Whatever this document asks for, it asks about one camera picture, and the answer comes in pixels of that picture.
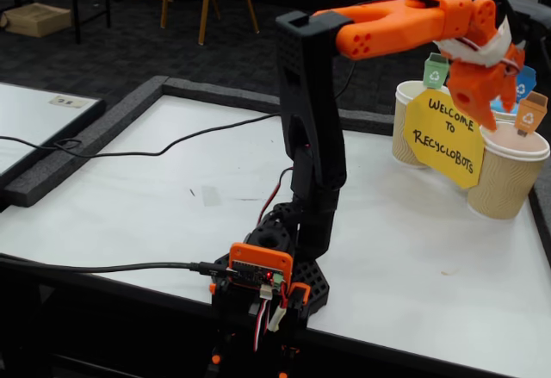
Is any thin black camera cable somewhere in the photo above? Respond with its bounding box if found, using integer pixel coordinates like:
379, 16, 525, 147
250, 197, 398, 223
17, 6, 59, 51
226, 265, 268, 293
0, 112, 283, 158

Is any paper cup with green tag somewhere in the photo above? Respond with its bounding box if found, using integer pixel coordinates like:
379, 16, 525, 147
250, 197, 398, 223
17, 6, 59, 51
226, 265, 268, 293
391, 79, 451, 170

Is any beige label sticker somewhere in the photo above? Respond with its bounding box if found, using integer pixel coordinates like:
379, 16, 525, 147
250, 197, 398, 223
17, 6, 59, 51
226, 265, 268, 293
47, 95, 90, 108

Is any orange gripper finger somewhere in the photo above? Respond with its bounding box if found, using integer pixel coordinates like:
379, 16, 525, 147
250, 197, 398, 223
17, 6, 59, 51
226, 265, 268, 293
472, 92, 499, 133
498, 65, 517, 113

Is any blue recycling bin tag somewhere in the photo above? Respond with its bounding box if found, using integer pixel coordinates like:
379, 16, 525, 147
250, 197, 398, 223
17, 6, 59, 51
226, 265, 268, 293
514, 65, 538, 102

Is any black metal table frame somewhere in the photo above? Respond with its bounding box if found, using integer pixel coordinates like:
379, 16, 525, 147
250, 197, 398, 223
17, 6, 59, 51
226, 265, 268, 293
0, 0, 114, 46

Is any red white wire bundle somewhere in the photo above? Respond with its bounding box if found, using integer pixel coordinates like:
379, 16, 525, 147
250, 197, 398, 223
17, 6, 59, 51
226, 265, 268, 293
251, 285, 290, 352

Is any thick black USB cable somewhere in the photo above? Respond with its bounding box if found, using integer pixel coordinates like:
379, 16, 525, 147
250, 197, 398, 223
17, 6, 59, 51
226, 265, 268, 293
0, 251, 237, 279

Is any brown cardboard box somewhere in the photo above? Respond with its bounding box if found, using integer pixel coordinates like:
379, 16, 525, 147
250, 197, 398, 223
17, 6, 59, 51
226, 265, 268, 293
1, 2, 73, 39

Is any controller board in orange mount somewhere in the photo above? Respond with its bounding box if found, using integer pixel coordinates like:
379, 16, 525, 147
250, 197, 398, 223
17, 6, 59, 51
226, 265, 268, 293
226, 242, 295, 301

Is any orange recycling bin tag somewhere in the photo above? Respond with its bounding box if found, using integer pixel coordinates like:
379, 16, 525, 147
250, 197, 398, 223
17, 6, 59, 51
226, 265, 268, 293
514, 91, 549, 139

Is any clear tape piece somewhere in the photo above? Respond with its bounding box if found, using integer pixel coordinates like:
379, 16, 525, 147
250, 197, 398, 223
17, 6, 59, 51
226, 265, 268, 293
201, 184, 223, 208

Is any black framed white board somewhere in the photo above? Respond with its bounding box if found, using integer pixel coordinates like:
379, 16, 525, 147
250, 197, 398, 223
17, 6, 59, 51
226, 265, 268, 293
0, 81, 108, 190

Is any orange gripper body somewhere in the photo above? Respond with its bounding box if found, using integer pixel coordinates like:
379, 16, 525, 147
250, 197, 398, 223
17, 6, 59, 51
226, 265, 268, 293
445, 41, 527, 117

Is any green recycling bin tag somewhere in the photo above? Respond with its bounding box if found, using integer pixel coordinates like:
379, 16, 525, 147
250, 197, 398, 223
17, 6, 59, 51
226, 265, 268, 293
423, 53, 451, 90

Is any yellow welcome sign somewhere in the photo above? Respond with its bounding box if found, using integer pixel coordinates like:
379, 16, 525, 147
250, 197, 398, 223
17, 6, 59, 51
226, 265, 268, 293
403, 86, 486, 189

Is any paper cup with orange tag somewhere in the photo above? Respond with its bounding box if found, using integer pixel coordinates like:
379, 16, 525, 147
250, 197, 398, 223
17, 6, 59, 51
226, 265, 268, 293
467, 121, 551, 220

